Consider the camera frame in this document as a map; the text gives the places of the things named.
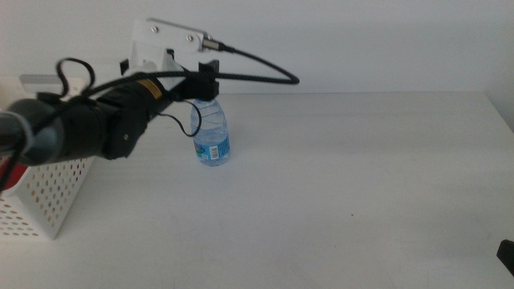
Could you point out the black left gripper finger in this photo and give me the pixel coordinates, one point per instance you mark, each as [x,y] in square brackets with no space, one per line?
[210,68]

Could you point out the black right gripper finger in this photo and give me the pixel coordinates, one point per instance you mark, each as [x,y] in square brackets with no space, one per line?
[507,257]

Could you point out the clear water bottle blue cap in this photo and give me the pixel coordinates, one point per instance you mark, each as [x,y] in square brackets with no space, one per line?
[210,136]

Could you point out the white perforated plastic basket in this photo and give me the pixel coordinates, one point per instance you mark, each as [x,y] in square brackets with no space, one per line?
[51,230]

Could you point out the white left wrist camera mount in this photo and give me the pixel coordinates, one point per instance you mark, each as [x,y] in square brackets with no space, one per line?
[160,40]

